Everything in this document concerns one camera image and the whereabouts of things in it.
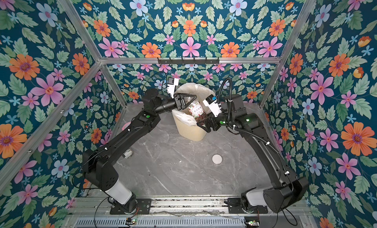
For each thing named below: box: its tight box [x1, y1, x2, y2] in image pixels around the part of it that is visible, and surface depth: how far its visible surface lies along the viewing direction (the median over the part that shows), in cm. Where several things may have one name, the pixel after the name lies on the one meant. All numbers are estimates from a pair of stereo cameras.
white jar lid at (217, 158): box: [211, 153, 223, 166], surface depth 91 cm
